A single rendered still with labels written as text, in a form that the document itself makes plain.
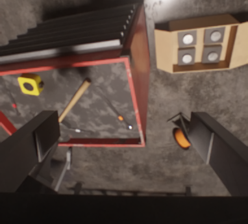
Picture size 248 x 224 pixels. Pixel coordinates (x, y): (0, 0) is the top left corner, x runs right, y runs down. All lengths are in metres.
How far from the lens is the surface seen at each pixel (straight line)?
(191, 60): 1.46
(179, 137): 1.91
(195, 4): 1.49
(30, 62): 0.78
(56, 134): 0.17
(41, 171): 0.41
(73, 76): 0.69
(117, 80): 0.65
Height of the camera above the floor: 1.43
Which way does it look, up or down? 49 degrees down
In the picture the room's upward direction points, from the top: 167 degrees counter-clockwise
